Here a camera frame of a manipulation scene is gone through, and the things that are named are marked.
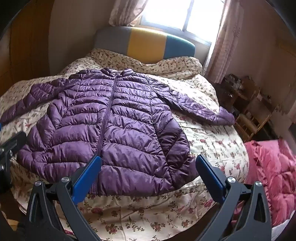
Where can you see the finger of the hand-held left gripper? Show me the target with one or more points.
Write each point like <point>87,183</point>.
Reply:
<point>13,142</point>

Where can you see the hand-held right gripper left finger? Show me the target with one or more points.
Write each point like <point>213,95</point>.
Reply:
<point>87,179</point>

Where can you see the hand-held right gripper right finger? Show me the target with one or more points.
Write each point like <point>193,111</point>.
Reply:
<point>211,180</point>

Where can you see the purple quilted down jacket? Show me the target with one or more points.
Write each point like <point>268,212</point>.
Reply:
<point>129,129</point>

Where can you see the cream rose-print bedspread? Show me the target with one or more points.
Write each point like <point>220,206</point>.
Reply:
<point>208,143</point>

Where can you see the pink ruffled quilt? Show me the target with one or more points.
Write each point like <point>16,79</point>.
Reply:
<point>272,166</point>

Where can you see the wooden chair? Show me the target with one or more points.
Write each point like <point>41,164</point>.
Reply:
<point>253,115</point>

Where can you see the brown wooden wardrobe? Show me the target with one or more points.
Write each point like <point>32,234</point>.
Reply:
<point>23,58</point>

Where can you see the beige small-flower quilt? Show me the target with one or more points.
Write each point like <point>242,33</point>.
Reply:
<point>175,67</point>

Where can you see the floral curtain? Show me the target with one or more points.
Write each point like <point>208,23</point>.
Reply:
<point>124,12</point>
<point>223,46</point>

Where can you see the grey yellow teal headboard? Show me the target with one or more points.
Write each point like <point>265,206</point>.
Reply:
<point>143,44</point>

